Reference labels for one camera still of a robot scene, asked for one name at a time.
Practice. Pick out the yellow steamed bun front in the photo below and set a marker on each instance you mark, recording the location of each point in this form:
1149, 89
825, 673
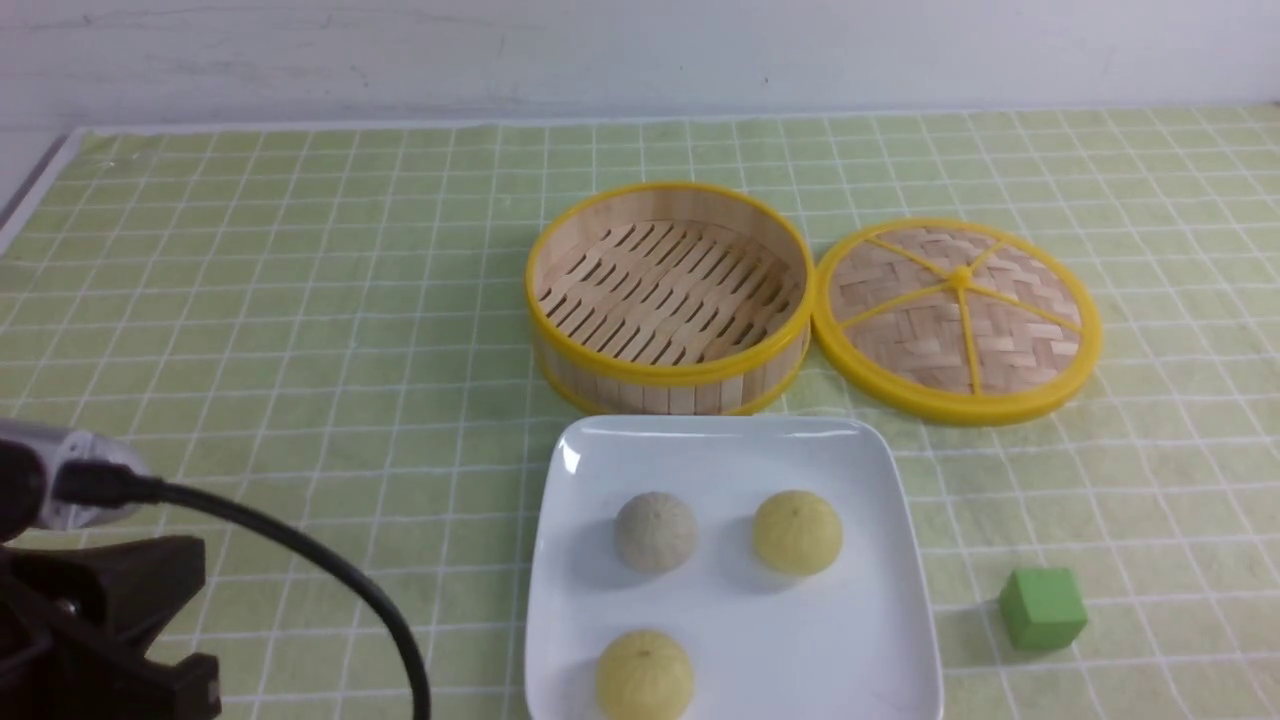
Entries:
644, 675

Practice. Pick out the yellow steamed bun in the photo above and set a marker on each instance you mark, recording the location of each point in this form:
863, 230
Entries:
644, 675
797, 533

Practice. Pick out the green checked tablecloth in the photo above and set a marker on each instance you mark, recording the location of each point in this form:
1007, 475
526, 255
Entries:
330, 326

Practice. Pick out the white square plate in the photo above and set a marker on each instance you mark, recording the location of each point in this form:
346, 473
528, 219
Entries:
854, 642

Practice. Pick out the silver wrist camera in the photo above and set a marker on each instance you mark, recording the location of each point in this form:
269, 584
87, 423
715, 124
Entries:
36, 461

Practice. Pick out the bamboo steamer basket yellow rim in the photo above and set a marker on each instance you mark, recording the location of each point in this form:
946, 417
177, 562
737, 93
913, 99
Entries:
670, 298

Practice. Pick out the green cube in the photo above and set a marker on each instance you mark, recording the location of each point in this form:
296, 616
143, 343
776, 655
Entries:
1042, 609

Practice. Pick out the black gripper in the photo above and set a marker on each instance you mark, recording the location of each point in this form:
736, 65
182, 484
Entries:
77, 625

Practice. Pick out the white steamed bun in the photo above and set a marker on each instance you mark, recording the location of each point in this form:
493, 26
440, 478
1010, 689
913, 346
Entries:
655, 532

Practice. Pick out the woven bamboo steamer lid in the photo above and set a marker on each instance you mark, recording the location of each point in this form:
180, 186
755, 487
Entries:
955, 322

